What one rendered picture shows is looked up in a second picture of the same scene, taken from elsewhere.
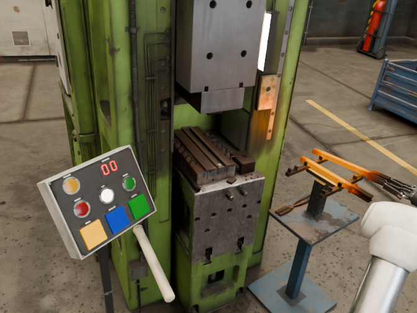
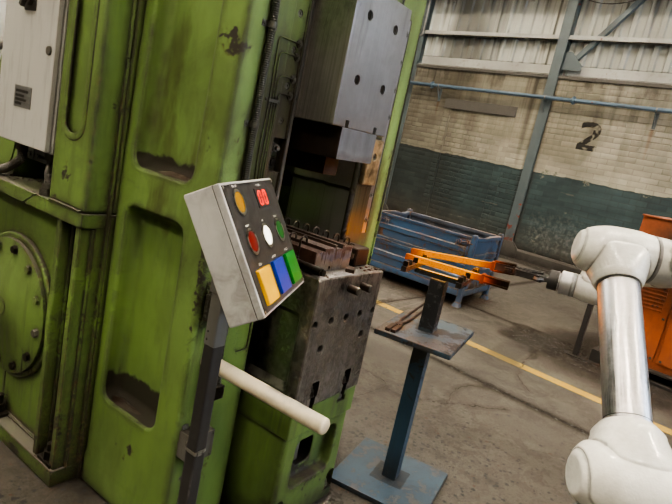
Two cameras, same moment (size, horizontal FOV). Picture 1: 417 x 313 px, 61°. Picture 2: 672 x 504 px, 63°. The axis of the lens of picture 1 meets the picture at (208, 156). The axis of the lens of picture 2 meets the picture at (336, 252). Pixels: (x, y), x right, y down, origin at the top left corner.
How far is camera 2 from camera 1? 0.96 m
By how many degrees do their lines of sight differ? 33
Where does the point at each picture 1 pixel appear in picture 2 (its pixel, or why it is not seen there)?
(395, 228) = (620, 241)
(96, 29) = (157, 38)
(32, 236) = not seen: outside the picture
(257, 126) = (356, 209)
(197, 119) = not seen: hidden behind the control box
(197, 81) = (341, 109)
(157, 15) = (294, 17)
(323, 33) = not seen: hidden behind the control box
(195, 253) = (301, 389)
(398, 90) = (397, 244)
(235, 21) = (383, 45)
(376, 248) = (607, 266)
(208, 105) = (344, 148)
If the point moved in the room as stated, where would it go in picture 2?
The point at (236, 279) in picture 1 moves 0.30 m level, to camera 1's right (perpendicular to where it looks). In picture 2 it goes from (329, 453) to (396, 447)
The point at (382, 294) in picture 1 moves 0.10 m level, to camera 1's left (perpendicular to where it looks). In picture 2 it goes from (633, 307) to (606, 305)
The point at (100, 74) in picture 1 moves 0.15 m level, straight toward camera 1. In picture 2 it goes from (147, 109) to (171, 115)
